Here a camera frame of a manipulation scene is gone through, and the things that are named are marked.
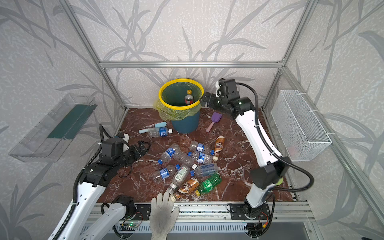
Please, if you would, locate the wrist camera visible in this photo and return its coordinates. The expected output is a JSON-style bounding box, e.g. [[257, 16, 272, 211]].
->
[[100, 137, 129, 158], [217, 79, 240, 101]]

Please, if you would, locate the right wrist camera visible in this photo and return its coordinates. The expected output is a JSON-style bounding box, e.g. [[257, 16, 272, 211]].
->
[[217, 79, 240, 101]]

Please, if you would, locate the small clear bottle blue label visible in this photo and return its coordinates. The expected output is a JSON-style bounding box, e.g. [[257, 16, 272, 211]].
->
[[189, 141, 214, 156]]

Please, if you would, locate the white knit glove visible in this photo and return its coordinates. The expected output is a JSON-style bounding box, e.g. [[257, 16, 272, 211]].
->
[[150, 192, 180, 240]]

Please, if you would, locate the teal bin with yellow rim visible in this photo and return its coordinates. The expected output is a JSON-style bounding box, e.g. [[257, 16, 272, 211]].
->
[[158, 79, 205, 134]]

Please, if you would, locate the green soda bottle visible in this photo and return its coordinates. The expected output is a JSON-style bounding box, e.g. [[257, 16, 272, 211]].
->
[[195, 173, 222, 197]]

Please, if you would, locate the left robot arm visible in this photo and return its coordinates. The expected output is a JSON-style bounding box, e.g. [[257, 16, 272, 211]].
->
[[49, 137, 151, 240]]

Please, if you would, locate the purple toy shovel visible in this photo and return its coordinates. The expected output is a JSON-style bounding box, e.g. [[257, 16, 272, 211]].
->
[[206, 112, 222, 133]]

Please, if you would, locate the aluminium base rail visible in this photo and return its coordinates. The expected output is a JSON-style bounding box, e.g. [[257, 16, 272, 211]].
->
[[61, 201, 316, 224]]

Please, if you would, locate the white wire basket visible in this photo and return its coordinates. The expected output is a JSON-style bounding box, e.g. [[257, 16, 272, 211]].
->
[[271, 90, 332, 162]]

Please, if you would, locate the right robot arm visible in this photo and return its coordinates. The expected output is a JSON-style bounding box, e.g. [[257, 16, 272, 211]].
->
[[200, 93, 315, 220]]

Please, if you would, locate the clear bottle blue label white cap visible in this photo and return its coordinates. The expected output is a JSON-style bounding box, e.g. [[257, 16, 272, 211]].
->
[[148, 127, 173, 138]]

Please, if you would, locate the square clear bottle green label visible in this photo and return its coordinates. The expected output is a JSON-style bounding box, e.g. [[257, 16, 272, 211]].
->
[[166, 165, 190, 195]]

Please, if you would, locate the green circuit board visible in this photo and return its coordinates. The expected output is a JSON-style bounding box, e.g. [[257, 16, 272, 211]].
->
[[120, 223, 141, 232]]

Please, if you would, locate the crushed clear bottle blue label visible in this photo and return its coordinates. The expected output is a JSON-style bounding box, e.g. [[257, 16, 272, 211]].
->
[[188, 151, 213, 165]]

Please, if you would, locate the clear ribbed bottle white cap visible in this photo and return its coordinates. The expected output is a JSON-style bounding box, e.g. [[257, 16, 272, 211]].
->
[[173, 149, 198, 170]]

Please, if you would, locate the yellow plastic bin liner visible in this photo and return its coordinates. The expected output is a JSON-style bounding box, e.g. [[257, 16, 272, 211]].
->
[[153, 99, 202, 121]]

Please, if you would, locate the brown drink bottle white cap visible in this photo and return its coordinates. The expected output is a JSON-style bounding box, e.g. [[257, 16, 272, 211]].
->
[[213, 136, 226, 162]]

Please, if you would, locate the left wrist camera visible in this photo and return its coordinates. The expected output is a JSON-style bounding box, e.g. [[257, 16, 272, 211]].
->
[[100, 137, 129, 158]]

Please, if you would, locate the clear bottle red label yellow cap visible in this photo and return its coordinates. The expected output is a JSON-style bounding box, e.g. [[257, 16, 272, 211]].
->
[[185, 90, 194, 105]]

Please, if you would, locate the brown tea bottle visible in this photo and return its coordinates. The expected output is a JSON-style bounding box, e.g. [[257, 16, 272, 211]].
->
[[170, 178, 200, 202]]

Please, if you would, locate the clear plastic shelf tray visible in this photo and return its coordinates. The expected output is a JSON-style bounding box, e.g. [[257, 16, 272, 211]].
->
[[9, 93, 98, 163]]

